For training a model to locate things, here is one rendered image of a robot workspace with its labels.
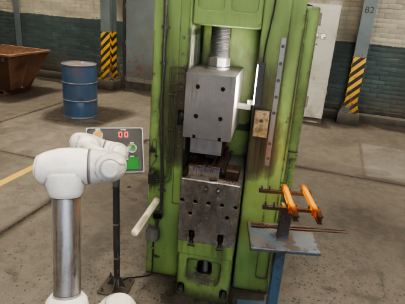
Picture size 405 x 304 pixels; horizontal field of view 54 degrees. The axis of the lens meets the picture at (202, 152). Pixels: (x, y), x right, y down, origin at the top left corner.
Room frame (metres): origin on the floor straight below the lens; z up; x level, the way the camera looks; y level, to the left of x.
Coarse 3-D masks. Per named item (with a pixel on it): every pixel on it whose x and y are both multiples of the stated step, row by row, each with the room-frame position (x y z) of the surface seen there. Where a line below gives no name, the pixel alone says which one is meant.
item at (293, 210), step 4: (284, 184) 2.23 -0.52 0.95; (284, 188) 2.17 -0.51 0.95; (288, 188) 2.17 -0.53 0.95; (284, 192) 2.13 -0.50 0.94; (288, 192) 2.11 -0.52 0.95; (288, 196) 2.06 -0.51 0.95; (288, 200) 2.01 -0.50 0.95; (292, 200) 2.01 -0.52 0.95; (292, 204) 1.96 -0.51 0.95; (292, 208) 1.91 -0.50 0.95; (296, 208) 1.91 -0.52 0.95; (292, 212) 1.87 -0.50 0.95; (296, 212) 1.87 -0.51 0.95; (292, 216) 1.87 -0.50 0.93; (296, 216) 1.83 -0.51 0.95; (296, 220) 1.82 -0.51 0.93
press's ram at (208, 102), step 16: (192, 80) 2.34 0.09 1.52; (208, 80) 2.32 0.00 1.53; (224, 80) 2.31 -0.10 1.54; (240, 80) 2.56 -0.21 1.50; (192, 96) 2.34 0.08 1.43; (208, 96) 2.32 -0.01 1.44; (224, 96) 2.31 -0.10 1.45; (240, 96) 2.68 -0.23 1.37; (192, 112) 2.34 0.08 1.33; (208, 112) 2.32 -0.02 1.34; (224, 112) 2.30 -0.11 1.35; (192, 128) 2.34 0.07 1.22; (208, 128) 2.32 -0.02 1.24; (224, 128) 2.30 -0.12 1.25
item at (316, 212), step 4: (304, 188) 2.19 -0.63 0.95; (304, 192) 2.14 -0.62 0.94; (308, 192) 2.13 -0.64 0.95; (304, 196) 2.12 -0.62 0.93; (308, 196) 2.08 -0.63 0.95; (308, 200) 2.04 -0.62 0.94; (312, 200) 2.03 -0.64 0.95; (312, 204) 1.98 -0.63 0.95; (312, 208) 1.94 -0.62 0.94; (316, 208) 1.94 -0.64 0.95; (312, 212) 1.90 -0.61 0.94; (316, 212) 1.87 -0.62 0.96; (320, 212) 1.87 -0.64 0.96; (316, 216) 1.88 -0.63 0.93; (320, 216) 1.83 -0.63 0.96; (316, 220) 1.85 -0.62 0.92; (320, 220) 1.82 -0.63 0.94
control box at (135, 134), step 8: (88, 128) 2.28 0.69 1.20; (96, 128) 2.29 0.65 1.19; (104, 128) 2.30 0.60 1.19; (112, 128) 2.31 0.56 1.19; (120, 128) 2.32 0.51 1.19; (128, 128) 2.34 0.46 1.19; (136, 128) 2.35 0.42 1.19; (104, 136) 2.28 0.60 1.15; (112, 136) 2.29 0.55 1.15; (120, 136) 2.30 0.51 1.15; (128, 136) 2.31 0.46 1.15; (136, 136) 2.33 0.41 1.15; (128, 144) 2.29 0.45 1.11; (136, 144) 2.30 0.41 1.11; (128, 152) 2.27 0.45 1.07; (136, 152) 2.28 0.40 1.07
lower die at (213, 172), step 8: (224, 152) 2.60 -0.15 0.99; (192, 160) 2.42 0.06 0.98; (200, 160) 2.41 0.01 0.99; (216, 160) 2.43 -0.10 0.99; (192, 168) 2.33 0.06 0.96; (200, 168) 2.33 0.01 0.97; (208, 168) 2.32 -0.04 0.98; (216, 168) 2.31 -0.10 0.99; (200, 176) 2.32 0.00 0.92; (208, 176) 2.32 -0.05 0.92; (216, 176) 2.31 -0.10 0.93
